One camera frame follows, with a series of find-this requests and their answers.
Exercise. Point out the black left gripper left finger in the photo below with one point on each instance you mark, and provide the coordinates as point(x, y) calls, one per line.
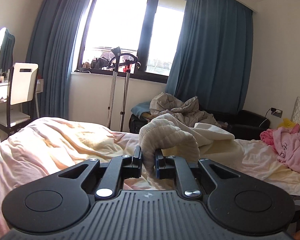
point(60, 200)

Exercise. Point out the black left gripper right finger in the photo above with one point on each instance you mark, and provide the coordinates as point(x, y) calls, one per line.
point(210, 193)

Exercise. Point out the cream white zip jacket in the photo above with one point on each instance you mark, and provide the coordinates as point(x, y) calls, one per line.
point(192, 143)

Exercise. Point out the pastel pink bed sheet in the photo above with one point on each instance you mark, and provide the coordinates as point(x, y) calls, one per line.
point(49, 145)

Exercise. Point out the pink clothing pile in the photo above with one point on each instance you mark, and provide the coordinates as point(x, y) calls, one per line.
point(286, 144)

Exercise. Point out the black armchair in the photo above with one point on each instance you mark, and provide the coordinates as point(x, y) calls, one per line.
point(243, 125)

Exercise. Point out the yellow garment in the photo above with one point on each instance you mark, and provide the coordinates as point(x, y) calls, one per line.
point(288, 124)

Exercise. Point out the beige quilted down jacket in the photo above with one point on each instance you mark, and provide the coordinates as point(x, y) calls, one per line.
point(187, 112)

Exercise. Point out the black suitcase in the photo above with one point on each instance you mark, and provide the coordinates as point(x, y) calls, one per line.
point(137, 122)

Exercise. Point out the white side shelf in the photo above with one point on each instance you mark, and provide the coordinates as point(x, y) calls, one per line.
point(40, 86)

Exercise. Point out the teal cloth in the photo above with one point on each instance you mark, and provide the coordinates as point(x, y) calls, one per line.
point(141, 108)

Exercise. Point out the white black chair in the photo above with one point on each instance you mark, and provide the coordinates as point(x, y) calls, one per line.
point(21, 88)

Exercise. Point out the right teal curtain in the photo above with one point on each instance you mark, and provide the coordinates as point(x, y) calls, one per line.
point(214, 55)

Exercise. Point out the teal curtain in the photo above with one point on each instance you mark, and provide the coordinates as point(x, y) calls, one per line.
point(214, 55)
point(52, 46)

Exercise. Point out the vanity mirror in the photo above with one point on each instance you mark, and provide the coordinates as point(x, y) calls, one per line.
point(7, 42)

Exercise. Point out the left teal curtain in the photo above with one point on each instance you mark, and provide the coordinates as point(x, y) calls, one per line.
point(52, 46)

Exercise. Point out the dark framed window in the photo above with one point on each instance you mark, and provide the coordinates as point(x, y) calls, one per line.
point(145, 29)

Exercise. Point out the wall power outlet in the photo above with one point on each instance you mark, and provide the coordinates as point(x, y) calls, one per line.
point(276, 112)

